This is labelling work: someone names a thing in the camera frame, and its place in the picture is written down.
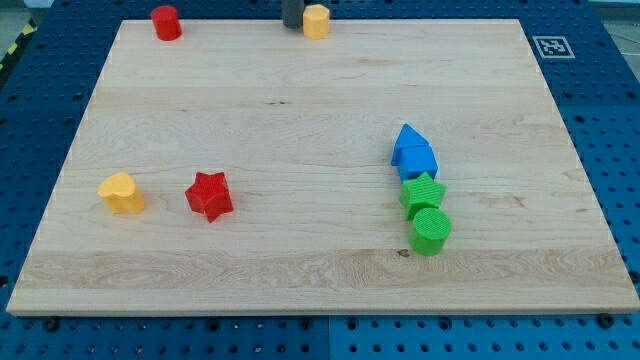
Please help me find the wooden board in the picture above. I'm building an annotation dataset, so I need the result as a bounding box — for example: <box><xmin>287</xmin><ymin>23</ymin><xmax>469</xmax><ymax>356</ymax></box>
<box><xmin>7</xmin><ymin>19</ymin><xmax>639</xmax><ymax>316</ymax></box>

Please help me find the red cylinder block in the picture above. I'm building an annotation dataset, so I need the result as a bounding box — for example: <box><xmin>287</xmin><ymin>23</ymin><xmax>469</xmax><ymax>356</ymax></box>
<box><xmin>150</xmin><ymin>5</ymin><xmax>182</xmax><ymax>41</ymax></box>

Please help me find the blue cube block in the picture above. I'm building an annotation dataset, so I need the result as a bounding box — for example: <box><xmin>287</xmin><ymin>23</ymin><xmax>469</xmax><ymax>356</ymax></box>
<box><xmin>397</xmin><ymin>145</ymin><xmax>438</xmax><ymax>182</ymax></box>

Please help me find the red star block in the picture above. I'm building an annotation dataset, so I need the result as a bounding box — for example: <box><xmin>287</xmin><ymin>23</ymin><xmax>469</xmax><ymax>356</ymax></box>
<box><xmin>185</xmin><ymin>172</ymin><xmax>234</xmax><ymax>223</ymax></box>

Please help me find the white fiducial marker tag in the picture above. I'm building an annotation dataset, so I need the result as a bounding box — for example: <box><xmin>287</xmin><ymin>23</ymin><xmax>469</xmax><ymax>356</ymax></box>
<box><xmin>532</xmin><ymin>35</ymin><xmax>575</xmax><ymax>59</ymax></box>

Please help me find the green star block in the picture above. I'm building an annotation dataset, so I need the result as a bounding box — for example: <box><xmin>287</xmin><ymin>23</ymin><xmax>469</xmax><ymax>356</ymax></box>
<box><xmin>399</xmin><ymin>172</ymin><xmax>447</xmax><ymax>220</ymax></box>

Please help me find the green cylinder block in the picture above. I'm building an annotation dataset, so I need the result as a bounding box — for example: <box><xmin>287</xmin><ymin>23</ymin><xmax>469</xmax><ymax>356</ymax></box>
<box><xmin>409</xmin><ymin>208</ymin><xmax>452</xmax><ymax>256</ymax></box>

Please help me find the yellow heart block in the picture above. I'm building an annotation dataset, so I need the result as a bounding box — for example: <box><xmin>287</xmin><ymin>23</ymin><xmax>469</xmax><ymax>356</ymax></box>
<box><xmin>97</xmin><ymin>172</ymin><xmax>146</xmax><ymax>214</ymax></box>

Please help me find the dark grey cylindrical tool tip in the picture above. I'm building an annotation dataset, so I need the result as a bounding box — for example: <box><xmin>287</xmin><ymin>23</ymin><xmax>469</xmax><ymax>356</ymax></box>
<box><xmin>281</xmin><ymin>0</ymin><xmax>305</xmax><ymax>29</ymax></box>

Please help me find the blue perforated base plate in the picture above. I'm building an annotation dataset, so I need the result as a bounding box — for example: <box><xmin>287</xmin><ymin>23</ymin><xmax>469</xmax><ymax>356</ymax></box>
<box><xmin>1</xmin><ymin>0</ymin><xmax>639</xmax><ymax>359</ymax></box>

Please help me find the yellow hexagon block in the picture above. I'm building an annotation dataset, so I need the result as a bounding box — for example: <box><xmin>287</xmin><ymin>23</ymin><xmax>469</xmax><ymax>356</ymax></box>
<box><xmin>303</xmin><ymin>4</ymin><xmax>330</xmax><ymax>40</ymax></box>

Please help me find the blue triangle block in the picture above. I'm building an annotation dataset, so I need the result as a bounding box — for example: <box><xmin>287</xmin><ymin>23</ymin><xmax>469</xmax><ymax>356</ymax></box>
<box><xmin>391</xmin><ymin>123</ymin><xmax>430</xmax><ymax>166</ymax></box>

